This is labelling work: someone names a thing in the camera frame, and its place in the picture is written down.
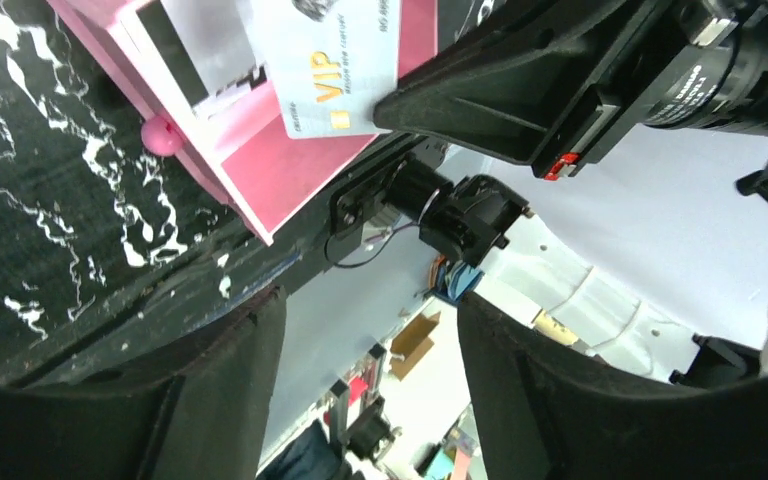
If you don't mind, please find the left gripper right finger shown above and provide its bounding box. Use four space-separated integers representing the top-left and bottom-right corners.
457 293 768 479

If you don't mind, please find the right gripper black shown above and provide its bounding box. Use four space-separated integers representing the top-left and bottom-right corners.
641 1 768 203

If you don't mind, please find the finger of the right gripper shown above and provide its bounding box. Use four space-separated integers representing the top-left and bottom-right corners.
373 0 663 178

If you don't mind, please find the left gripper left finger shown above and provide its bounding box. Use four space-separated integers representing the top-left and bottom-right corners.
0 287 286 479

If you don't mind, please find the white VIP credit card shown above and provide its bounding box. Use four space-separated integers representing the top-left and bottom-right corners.
248 0 402 139

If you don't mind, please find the pink plastic box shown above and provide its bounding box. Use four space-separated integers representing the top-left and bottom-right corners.
52 1 438 243

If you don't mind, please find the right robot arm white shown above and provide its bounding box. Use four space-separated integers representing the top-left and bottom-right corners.
373 1 768 382

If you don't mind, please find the credit card in pink box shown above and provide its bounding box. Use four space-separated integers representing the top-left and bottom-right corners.
137 0 267 119

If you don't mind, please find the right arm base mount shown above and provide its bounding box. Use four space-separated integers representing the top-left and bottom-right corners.
323 135 532 269

